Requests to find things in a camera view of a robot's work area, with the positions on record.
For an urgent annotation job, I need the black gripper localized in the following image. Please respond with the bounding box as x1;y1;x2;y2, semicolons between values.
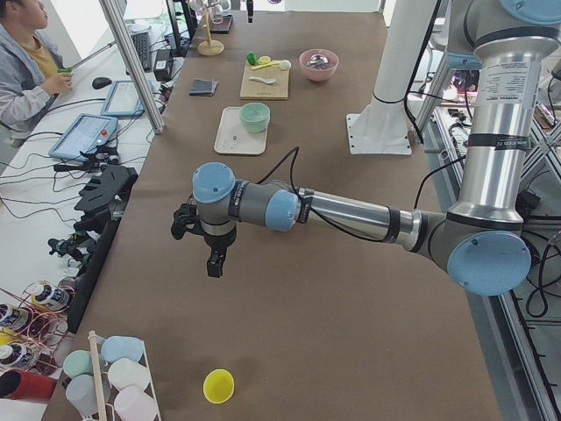
203;228;237;277

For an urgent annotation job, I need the green bowl stack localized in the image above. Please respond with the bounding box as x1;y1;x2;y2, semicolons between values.
239;103;271;133

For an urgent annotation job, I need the white ceramic spoon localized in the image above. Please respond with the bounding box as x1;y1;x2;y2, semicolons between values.
248;76;277;85

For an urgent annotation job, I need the large pink ice bowl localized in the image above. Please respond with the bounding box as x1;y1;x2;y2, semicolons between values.
299;48;339;82

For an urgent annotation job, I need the cream serving tray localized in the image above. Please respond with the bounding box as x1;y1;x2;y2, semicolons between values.
214;106;267;155

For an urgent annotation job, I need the yellow plastic cup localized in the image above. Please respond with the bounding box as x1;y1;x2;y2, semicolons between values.
202;368;235;404

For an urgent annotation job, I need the black tool holder rack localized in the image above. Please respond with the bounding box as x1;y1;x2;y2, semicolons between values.
67;165;138;334

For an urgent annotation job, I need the blue plastic cup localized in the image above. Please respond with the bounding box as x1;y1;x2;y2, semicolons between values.
101;336;144;363

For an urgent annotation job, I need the white plastic cup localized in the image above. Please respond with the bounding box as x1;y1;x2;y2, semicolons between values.
107;358;151;390

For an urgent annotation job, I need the white cup rack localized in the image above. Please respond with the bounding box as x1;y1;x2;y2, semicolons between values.
88;331;162;420

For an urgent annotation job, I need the pink plastic cup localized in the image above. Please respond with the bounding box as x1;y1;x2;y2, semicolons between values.
114;385;157;421

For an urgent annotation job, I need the green plastic cup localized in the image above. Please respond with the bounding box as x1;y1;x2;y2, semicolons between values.
62;350;94;378

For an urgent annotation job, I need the grey folded cloth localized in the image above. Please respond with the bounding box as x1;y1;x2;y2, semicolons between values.
189;78;218;96

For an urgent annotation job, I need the near blue teach pendant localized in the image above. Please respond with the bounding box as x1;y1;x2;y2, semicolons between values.
48;113;118;161

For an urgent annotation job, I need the blue teach pendant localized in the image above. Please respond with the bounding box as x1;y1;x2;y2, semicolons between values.
48;113;118;161
101;80;145;118

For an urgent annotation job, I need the bamboo cutting board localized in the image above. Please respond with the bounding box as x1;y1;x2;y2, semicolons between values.
239;63;290;100

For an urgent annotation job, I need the far blue teach pendant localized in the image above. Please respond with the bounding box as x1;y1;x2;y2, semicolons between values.
101;80;145;118

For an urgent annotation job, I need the yellow plastic knife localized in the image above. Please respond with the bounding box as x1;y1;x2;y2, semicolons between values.
251;61;281;71

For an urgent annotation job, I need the wooden cup stand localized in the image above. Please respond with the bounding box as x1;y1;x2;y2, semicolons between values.
188;0;224;56

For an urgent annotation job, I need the black computer mouse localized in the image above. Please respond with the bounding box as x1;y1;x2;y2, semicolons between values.
91;76;112;90

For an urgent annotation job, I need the black keyboard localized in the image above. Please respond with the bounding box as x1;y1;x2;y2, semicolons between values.
131;31;152;72

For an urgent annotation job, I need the red cylinder can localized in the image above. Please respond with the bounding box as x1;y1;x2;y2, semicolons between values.
1;369;57;403

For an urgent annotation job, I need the seated person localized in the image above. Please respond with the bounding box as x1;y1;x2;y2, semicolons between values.
1;1;73;132

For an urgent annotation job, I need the aluminium frame post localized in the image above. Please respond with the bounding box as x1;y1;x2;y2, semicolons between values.
99;0;165;135

